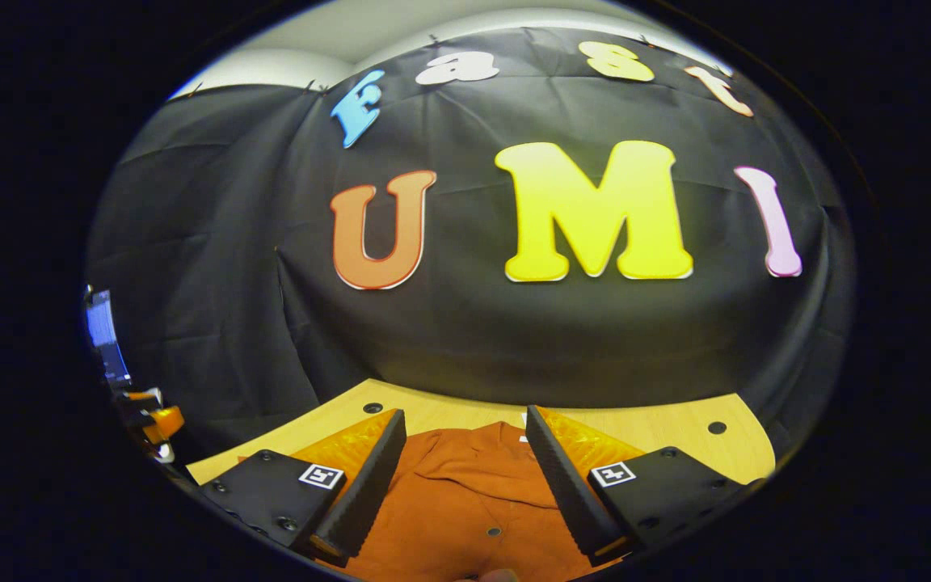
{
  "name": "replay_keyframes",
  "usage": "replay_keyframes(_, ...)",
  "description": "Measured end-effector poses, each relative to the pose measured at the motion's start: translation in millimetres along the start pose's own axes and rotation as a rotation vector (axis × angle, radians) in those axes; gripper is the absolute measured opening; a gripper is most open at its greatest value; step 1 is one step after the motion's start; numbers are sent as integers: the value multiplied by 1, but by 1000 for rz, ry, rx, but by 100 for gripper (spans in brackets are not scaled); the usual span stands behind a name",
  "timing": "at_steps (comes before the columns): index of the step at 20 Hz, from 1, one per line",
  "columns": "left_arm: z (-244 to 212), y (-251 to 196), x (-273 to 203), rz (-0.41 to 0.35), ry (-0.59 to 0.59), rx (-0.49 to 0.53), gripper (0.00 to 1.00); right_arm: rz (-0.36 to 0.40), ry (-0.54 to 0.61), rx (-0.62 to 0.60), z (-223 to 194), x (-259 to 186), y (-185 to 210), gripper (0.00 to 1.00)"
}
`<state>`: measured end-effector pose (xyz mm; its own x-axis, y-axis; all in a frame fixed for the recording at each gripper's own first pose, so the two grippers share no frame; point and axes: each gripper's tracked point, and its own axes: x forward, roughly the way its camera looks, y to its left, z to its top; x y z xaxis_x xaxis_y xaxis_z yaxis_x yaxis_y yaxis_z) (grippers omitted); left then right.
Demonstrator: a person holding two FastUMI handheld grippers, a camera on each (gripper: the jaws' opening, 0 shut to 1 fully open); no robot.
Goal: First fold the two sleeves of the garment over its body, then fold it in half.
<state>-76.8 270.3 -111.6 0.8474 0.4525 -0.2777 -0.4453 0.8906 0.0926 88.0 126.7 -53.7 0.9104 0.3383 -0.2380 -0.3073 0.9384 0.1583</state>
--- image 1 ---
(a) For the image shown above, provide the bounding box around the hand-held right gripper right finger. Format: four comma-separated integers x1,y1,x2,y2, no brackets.
524,404,765,567

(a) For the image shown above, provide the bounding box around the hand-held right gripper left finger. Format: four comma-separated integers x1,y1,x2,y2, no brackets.
197,408,408,568

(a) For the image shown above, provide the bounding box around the orange button jacket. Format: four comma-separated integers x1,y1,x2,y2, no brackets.
336,420,624,582

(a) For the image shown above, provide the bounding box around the black backdrop cloth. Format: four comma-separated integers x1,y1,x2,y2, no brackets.
84,24,858,478

